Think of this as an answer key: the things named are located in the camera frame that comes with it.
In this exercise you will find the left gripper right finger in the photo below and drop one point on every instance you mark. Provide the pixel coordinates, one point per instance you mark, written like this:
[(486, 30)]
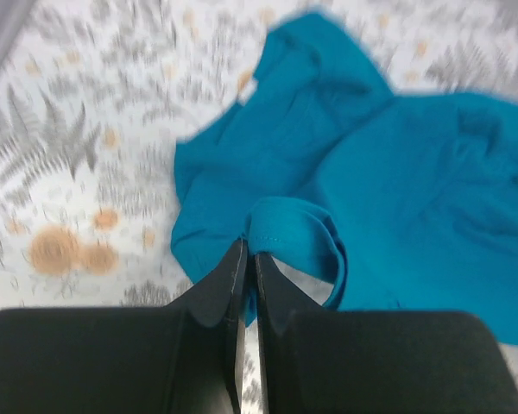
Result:
[(315, 360)]

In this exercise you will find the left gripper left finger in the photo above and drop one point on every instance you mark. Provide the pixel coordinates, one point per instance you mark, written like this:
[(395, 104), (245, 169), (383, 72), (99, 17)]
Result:
[(184, 357)]

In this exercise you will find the floral patterned table mat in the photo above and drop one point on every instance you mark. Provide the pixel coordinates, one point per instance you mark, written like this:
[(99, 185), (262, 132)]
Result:
[(100, 94)]

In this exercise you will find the teal blue t shirt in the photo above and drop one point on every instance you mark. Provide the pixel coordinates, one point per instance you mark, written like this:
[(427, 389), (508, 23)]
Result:
[(400, 202)]

